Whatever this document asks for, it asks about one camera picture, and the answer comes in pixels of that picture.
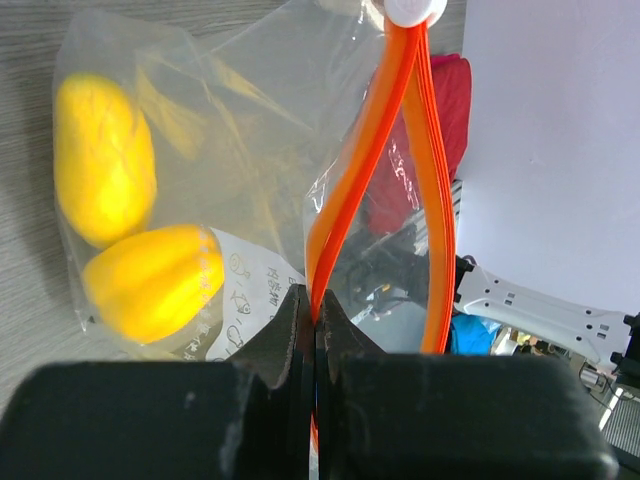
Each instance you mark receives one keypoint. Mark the yellow bell pepper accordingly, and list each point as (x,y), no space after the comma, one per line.
(151,285)

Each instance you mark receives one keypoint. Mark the clear orange zip top bag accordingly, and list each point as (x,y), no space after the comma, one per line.
(282,138)

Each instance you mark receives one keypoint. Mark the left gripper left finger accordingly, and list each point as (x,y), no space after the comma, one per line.
(276,421)

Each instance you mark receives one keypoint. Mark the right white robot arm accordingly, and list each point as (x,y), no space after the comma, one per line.
(608,339)

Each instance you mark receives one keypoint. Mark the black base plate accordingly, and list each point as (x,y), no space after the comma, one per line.
(382,273)

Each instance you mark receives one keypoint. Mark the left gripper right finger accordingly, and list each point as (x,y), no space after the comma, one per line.
(336,338)

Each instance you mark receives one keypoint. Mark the yellow mango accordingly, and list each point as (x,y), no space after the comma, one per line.
(104,161)

